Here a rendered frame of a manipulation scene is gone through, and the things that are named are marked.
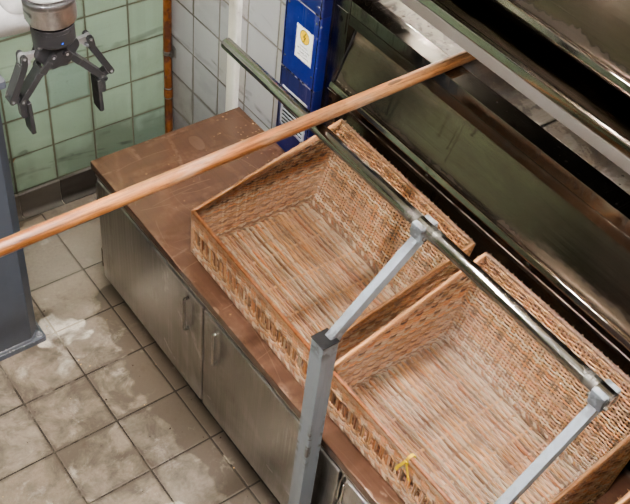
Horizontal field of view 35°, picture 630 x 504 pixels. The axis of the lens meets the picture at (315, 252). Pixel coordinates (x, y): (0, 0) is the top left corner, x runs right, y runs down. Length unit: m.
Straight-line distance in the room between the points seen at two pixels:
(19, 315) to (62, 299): 0.27
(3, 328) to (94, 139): 0.82
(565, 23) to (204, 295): 1.14
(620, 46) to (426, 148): 0.67
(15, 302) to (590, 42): 1.85
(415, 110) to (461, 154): 0.18
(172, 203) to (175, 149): 0.23
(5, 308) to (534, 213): 1.60
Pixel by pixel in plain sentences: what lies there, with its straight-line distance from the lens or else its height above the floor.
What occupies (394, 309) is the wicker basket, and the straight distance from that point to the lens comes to 2.37.
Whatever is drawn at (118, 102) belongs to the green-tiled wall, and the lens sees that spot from 3.56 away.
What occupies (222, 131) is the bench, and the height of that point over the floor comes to 0.58.
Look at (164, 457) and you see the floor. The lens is 2.97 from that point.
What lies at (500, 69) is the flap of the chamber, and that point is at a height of 1.41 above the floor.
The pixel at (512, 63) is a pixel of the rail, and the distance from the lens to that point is 1.97.
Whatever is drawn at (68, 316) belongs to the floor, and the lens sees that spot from 3.31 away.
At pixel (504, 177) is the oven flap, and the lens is 2.33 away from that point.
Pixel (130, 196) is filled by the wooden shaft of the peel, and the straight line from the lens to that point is 1.92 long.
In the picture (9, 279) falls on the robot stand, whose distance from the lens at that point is 3.00.
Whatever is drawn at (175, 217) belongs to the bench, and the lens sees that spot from 2.77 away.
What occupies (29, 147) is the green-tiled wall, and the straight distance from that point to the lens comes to 3.49.
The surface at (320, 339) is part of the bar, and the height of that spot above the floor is 0.95.
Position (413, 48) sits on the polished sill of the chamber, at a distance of 2.42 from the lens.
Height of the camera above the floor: 2.50
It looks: 45 degrees down
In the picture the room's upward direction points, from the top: 8 degrees clockwise
